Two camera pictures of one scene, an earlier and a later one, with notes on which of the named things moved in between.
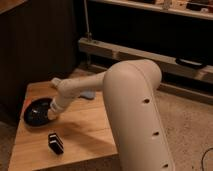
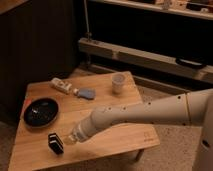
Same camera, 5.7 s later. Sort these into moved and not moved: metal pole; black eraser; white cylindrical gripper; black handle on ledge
Moved: white cylindrical gripper
Not moved: black handle on ledge; metal pole; black eraser
